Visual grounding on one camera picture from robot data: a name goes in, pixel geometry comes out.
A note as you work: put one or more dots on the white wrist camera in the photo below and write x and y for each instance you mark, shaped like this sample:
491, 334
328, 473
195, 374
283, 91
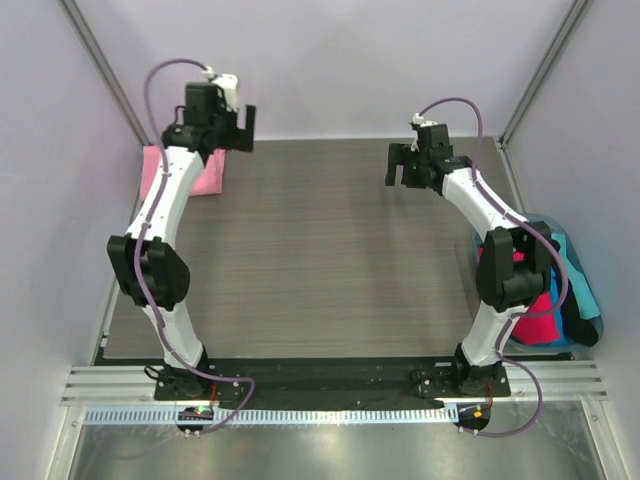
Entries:
228, 83
418, 123

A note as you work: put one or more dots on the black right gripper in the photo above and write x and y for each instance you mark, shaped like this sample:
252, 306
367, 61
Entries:
395, 164

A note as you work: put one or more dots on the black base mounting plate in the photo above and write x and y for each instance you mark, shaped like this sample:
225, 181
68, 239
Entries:
331, 384

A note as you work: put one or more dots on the left aluminium corner post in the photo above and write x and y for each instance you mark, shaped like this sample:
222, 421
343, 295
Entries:
102, 65

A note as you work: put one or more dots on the slotted white cable duct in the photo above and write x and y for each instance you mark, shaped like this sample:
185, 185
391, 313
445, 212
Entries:
201, 416

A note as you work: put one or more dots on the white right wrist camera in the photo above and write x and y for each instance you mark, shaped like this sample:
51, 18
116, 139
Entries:
418, 123

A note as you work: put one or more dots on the black t shirt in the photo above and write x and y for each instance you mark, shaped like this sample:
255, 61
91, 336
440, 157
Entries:
574, 330

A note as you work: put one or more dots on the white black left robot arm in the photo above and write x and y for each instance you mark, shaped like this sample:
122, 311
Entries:
146, 264

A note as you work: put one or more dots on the aluminium front frame rail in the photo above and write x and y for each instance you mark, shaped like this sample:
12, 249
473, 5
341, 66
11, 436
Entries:
553, 380

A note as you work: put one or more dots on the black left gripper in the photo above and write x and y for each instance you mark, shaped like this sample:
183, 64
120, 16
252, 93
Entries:
242, 141

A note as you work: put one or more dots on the right aluminium corner post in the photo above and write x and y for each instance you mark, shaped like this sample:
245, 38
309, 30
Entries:
560, 39

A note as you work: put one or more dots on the aluminium corner post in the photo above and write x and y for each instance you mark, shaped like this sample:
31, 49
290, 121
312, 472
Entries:
560, 39
102, 65

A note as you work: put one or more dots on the magenta t shirt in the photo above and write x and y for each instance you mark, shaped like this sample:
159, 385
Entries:
535, 331

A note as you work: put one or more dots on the turquoise t shirt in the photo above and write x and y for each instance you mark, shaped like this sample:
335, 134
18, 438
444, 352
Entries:
586, 303

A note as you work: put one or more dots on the teal plastic laundry basket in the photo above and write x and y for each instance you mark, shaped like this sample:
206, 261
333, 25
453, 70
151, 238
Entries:
532, 291

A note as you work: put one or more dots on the light pink t shirt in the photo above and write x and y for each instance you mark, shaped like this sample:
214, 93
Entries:
210, 181

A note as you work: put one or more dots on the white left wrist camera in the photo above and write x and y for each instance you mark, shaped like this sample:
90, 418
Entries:
228, 83

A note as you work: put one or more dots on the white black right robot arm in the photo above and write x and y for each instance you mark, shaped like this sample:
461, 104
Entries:
463, 186

